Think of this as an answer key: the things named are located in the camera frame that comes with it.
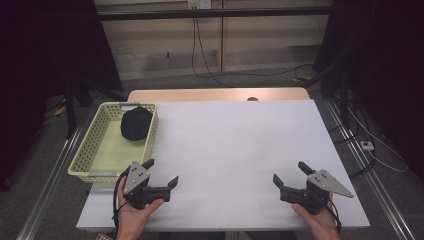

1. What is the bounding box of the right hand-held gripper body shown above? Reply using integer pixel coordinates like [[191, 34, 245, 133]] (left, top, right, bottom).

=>
[[279, 169, 355, 215]]

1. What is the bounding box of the black horizontal bar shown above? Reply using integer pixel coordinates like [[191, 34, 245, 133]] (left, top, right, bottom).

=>
[[96, 5, 334, 22]]

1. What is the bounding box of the white table mat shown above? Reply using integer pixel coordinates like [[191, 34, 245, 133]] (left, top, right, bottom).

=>
[[75, 99, 371, 233]]

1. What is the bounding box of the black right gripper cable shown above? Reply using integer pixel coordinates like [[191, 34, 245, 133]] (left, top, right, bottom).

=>
[[324, 199, 343, 234]]

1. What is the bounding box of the white wall outlet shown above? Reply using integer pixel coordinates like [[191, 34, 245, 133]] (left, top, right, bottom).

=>
[[187, 0, 213, 10]]

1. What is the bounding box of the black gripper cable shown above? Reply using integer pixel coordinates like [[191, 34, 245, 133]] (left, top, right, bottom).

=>
[[324, 199, 343, 234], [111, 168, 132, 230]]

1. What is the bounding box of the aluminium floor rail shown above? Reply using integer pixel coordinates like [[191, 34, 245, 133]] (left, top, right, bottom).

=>
[[323, 99, 417, 240], [15, 121, 85, 240]]

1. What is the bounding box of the black metal stand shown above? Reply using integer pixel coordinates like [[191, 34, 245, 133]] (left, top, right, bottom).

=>
[[63, 78, 129, 140]]

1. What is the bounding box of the black curtain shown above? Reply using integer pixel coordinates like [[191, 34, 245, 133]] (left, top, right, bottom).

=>
[[0, 0, 124, 191], [312, 0, 424, 173]]

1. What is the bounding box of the pale yellow plastic basket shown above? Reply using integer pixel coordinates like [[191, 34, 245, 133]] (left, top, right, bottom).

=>
[[67, 102, 160, 185]]

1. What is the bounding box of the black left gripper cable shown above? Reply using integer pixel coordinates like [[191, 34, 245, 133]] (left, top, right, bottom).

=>
[[111, 168, 132, 230]]

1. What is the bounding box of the black hanging cable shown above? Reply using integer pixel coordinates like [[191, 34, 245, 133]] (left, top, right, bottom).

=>
[[190, 17, 234, 89], [194, 17, 316, 78]]

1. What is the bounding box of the person's left hand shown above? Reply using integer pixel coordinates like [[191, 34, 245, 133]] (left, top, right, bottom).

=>
[[116, 176, 165, 240]]

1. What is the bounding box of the black cloth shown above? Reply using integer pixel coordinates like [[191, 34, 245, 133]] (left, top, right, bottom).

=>
[[120, 106, 154, 142]]

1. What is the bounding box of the white floor cable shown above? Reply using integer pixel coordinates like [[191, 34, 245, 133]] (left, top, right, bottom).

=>
[[346, 107, 410, 174]]

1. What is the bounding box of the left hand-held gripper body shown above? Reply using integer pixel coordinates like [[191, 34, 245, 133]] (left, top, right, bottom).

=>
[[121, 161, 172, 211]]

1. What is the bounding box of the person's right hand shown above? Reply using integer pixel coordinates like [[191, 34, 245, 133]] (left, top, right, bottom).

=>
[[291, 192, 341, 240]]

